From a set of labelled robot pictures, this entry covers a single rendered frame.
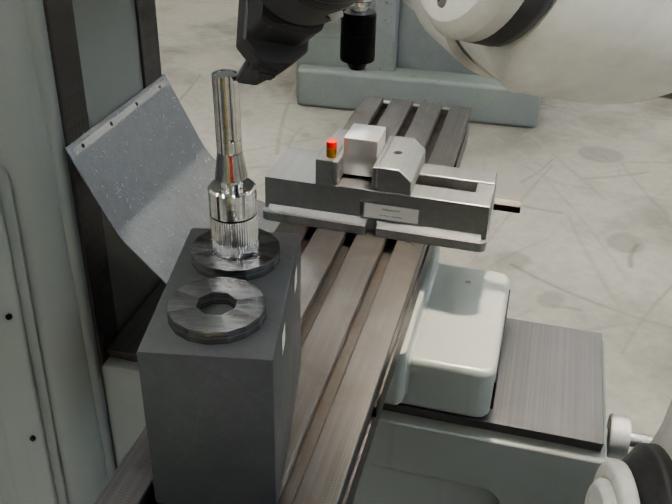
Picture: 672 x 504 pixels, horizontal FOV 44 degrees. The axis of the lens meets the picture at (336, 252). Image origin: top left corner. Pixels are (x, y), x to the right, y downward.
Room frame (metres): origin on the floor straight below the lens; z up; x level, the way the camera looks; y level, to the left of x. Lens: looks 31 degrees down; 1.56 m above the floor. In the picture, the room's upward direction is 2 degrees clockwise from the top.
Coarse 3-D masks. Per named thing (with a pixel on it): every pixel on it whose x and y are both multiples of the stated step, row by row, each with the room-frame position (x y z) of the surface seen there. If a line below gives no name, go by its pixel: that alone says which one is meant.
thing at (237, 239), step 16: (224, 208) 0.70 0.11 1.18; (240, 208) 0.70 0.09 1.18; (256, 208) 0.72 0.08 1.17; (224, 224) 0.70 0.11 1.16; (240, 224) 0.70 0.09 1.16; (256, 224) 0.72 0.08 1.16; (224, 240) 0.70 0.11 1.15; (240, 240) 0.70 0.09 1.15; (256, 240) 0.72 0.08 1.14; (224, 256) 0.70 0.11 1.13; (240, 256) 0.70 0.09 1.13
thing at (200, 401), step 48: (192, 240) 0.76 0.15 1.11; (288, 240) 0.76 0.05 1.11; (192, 288) 0.65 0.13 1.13; (240, 288) 0.65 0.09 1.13; (288, 288) 0.67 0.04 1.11; (144, 336) 0.59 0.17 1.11; (192, 336) 0.58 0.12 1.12; (240, 336) 0.59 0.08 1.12; (288, 336) 0.66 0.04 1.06; (144, 384) 0.57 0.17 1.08; (192, 384) 0.56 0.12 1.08; (240, 384) 0.56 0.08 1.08; (288, 384) 0.66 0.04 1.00; (192, 432) 0.56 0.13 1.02; (240, 432) 0.56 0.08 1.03; (288, 432) 0.65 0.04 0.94; (192, 480) 0.56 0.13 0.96; (240, 480) 0.56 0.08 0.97
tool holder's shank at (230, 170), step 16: (224, 80) 0.71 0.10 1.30; (224, 96) 0.71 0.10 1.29; (224, 112) 0.71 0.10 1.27; (224, 128) 0.71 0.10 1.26; (240, 128) 0.72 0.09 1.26; (224, 144) 0.71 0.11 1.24; (240, 144) 0.72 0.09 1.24; (224, 160) 0.71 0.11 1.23; (240, 160) 0.72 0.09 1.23; (224, 176) 0.71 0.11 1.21; (240, 176) 0.71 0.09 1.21
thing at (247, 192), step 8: (216, 184) 0.72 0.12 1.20; (248, 184) 0.72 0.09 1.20; (208, 192) 0.71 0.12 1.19; (216, 192) 0.71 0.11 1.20; (224, 192) 0.71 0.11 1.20; (232, 192) 0.71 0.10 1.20; (240, 192) 0.71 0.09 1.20; (248, 192) 0.71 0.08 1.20; (256, 192) 0.72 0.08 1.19; (216, 200) 0.70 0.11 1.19; (224, 200) 0.70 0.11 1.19; (232, 200) 0.70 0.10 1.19; (240, 200) 0.70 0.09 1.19; (248, 200) 0.71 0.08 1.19
